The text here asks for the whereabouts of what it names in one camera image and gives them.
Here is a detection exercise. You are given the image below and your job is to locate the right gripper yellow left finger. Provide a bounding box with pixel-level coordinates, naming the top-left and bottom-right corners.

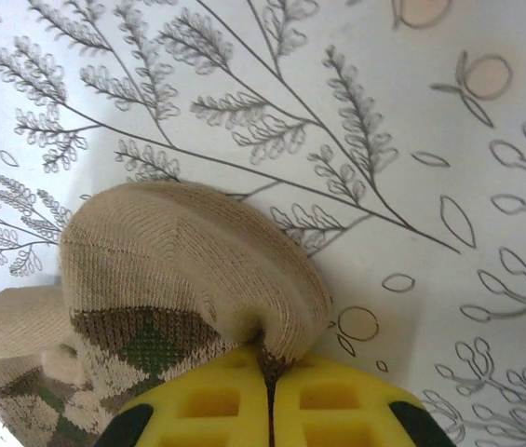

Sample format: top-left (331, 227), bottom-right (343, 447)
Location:
top-left (97, 346), bottom-right (273, 447)

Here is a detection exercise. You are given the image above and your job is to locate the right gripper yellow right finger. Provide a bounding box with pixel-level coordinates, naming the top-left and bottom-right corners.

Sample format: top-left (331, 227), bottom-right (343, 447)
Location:
top-left (274, 354), bottom-right (457, 447)

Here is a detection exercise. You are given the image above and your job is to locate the beige green brown argyle sock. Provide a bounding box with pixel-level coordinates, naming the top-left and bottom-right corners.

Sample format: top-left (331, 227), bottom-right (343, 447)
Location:
top-left (0, 284), bottom-right (119, 447)
top-left (41, 180), bottom-right (336, 420)

